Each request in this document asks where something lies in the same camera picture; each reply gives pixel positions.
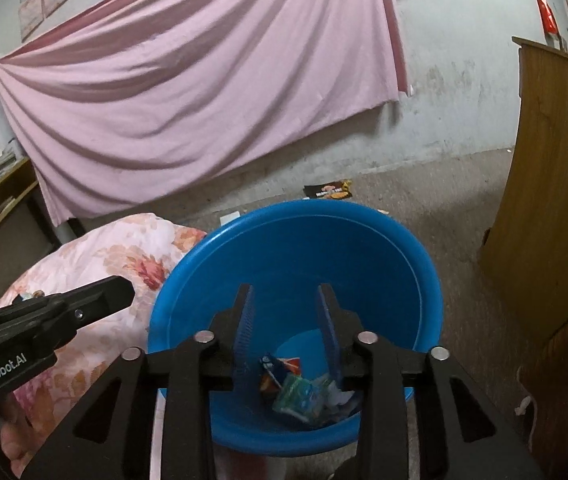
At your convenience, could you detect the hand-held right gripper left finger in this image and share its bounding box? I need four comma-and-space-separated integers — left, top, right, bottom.
21, 283, 257, 480

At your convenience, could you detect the pink hanging sheet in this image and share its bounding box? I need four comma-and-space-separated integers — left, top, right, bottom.
0, 0, 411, 226

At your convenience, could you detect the silver foil wrapper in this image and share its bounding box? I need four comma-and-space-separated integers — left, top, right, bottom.
325, 385, 363, 411

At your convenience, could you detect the person's left hand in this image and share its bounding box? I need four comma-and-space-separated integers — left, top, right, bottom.
0, 400, 31, 478

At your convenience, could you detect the floral blanket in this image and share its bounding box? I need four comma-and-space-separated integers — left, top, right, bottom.
0, 213, 209, 477

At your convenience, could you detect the red hanging packet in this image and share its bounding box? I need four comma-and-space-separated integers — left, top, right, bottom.
537, 0, 559, 36

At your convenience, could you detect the wooden shelf desk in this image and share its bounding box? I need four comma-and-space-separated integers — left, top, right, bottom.
0, 156, 61, 272

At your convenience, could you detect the black snack wrapper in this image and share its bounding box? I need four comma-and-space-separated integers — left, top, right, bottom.
304, 180, 355, 200

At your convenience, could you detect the wooden cabinet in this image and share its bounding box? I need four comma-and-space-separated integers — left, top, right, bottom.
478, 36, 568, 480

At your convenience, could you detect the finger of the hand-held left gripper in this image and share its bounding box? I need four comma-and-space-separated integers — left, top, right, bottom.
61, 275, 136, 332

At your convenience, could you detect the dark blue wrapper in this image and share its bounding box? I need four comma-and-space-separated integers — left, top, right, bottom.
259, 355, 291, 394

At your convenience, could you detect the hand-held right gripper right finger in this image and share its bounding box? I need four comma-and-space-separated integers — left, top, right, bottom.
315, 283, 544, 480

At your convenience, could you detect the green wrapper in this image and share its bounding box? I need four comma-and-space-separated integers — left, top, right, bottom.
272, 374, 333, 419

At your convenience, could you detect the blue plastic bucket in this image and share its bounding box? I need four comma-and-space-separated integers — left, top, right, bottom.
147, 200, 443, 457

